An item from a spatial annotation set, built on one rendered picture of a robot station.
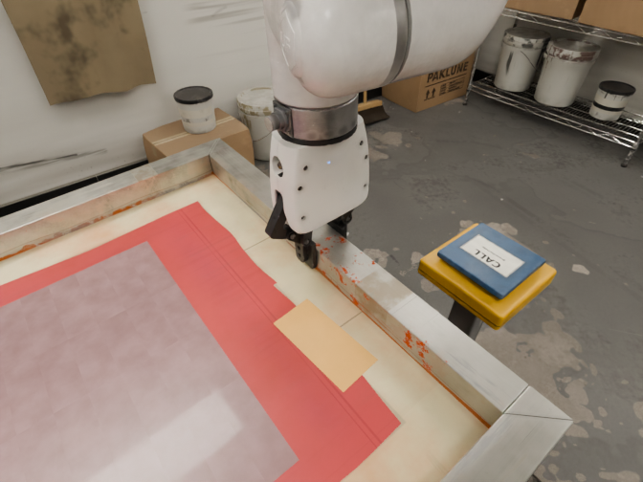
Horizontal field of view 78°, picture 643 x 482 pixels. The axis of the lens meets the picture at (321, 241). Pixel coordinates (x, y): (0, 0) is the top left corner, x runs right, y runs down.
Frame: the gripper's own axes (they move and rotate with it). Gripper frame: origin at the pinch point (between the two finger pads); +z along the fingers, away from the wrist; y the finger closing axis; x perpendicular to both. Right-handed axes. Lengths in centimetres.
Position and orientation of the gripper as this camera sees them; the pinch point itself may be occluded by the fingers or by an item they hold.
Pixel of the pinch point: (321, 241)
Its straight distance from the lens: 47.6
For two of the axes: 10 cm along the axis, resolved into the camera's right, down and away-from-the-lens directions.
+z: 0.3, 7.3, 6.9
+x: -6.2, -5.3, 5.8
